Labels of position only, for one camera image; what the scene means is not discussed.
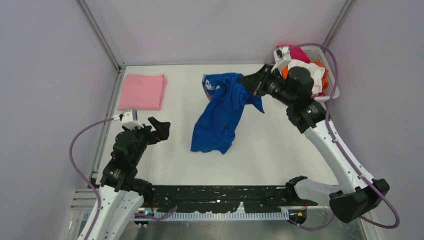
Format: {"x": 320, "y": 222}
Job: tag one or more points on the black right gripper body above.
{"x": 274, "y": 86}

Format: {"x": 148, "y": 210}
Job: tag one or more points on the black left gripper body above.
{"x": 145, "y": 137}

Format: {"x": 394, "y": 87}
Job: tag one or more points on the blue printed t shirt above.
{"x": 215, "y": 129}

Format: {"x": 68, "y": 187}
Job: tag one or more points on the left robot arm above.
{"x": 120, "y": 193}

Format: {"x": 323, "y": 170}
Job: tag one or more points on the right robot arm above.
{"x": 354, "y": 195}

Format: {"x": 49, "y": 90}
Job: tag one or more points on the orange t shirt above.
{"x": 285, "y": 71}

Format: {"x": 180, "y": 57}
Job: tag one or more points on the magenta t shirt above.
{"x": 299, "y": 54}

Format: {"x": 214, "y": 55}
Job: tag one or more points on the folded pink t shirt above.
{"x": 142, "y": 92}

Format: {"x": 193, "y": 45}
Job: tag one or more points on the white t shirt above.
{"x": 317, "y": 73}

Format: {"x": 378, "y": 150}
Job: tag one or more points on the white plastic basket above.
{"x": 312, "y": 58}

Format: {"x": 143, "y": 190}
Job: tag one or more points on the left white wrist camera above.
{"x": 128, "y": 119}

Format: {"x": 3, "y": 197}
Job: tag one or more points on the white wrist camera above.
{"x": 128, "y": 119}
{"x": 282, "y": 58}

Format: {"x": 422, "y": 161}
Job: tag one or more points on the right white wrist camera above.
{"x": 282, "y": 58}

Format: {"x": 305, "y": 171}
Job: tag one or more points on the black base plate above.
{"x": 221, "y": 199}

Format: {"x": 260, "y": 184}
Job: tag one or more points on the white slotted cable duct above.
{"x": 235, "y": 216}

